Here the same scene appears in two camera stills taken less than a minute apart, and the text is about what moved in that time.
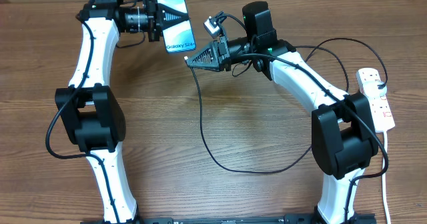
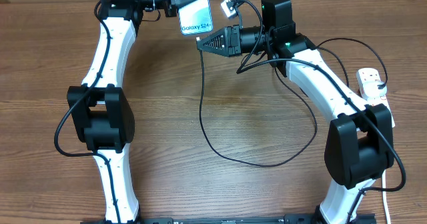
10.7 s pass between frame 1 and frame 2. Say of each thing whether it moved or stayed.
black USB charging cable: moved
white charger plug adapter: stayed
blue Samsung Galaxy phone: moved
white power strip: stayed
